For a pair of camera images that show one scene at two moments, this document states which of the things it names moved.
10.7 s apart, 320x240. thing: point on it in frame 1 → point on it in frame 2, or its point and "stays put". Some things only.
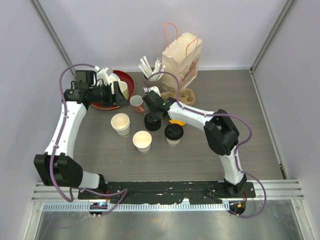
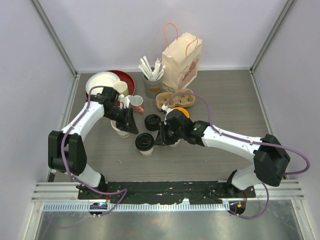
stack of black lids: x=152 y=122 stays put
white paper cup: x=173 y=143 stays put
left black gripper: x=117 y=97 → x=130 y=126
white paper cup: x=142 y=140 → x=147 y=153
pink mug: x=136 y=101 stays put
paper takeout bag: x=183 y=57 stays put
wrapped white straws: x=145 y=67 stays put
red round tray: x=121 y=76 stays put
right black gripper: x=151 y=109 → x=162 y=139
